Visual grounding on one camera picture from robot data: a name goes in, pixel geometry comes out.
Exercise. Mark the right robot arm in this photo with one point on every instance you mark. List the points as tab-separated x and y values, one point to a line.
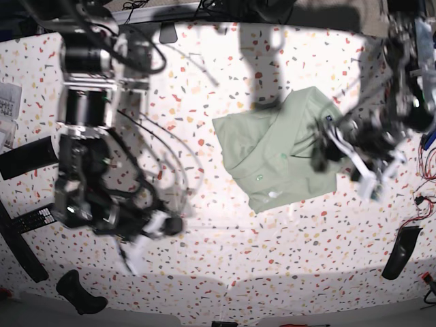
94	60

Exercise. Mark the black game controller grip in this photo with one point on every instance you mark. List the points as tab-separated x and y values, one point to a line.
70	288

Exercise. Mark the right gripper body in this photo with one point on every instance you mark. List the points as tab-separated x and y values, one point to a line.
131	220

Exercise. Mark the small clear plastic box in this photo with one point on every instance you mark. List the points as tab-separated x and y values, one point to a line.
7	129

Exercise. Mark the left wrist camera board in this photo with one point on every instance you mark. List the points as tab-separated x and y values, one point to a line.
370	189

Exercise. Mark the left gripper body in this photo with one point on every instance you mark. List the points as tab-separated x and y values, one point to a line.
372	138

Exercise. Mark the black TV remote control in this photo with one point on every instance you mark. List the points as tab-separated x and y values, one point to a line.
33	220

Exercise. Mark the dark camera mount base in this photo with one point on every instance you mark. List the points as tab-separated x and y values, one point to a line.
168	34

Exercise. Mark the long black bar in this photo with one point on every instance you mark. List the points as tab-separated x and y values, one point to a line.
20	249

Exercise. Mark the black curved handle piece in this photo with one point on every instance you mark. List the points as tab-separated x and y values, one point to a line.
403	248

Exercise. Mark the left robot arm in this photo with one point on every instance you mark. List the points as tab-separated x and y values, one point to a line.
407	95

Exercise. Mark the light green T-shirt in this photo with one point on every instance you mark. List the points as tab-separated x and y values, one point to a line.
267	151

